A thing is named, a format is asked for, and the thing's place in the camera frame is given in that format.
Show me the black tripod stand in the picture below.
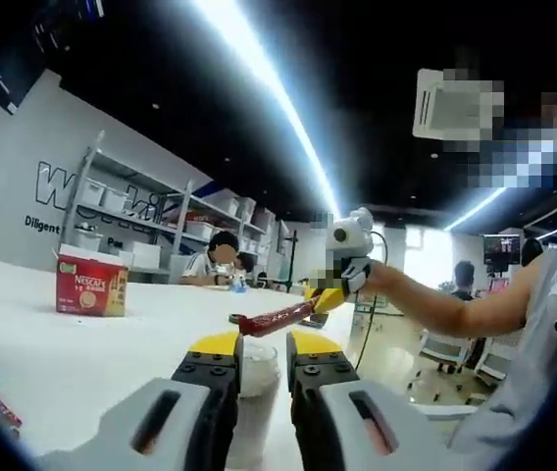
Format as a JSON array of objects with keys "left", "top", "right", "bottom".
[{"left": 285, "top": 229, "right": 302, "bottom": 291}]

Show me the ceiling light strip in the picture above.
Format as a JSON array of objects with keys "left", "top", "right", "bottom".
[
  {"left": 194, "top": 0, "right": 343, "bottom": 217},
  {"left": 443, "top": 185, "right": 505, "bottom": 232}
]

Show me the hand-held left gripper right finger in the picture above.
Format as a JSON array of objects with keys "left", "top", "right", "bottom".
[{"left": 285, "top": 329, "right": 466, "bottom": 471}]

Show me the person's right hand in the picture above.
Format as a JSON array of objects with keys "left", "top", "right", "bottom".
[{"left": 358, "top": 262, "right": 411, "bottom": 316}]

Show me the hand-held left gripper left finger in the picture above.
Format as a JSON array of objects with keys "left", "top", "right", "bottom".
[{"left": 37, "top": 331, "right": 245, "bottom": 471}]

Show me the white plastic cup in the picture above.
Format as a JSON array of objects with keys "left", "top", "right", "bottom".
[{"left": 224, "top": 341, "right": 293, "bottom": 471}]

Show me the black background monitor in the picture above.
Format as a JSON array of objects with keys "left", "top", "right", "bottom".
[{"left": 482, "top": 234, "right": 523, "bottom": 274}]

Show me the metal storage shelf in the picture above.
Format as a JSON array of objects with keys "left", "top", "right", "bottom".
[{"left": 70, "top": 179, "right": 279, "bottom": 271}]

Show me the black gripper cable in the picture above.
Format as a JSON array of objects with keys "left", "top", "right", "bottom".
[{"left": 356, "top": 230, "right": 390, "bottom": 367}]

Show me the red coffee box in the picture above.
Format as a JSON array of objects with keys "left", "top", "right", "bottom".
[{"left": 51, "top": 249, "right": 130, "bottom": 318}]

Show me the person's grey shirt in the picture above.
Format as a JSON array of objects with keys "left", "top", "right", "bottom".
[{"left": 449, "top": 230, "right": 557, "bottom": 471}]

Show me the white ceiling air conditioner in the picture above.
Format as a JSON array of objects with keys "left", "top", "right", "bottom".
[{"left": 412, "top": 68, "right": 485, "bottom": 141}]

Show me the grey metal shelving rack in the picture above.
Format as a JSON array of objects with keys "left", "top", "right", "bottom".
[{"left": 57, "top": 130, "right": 289, "bottom": 286}]

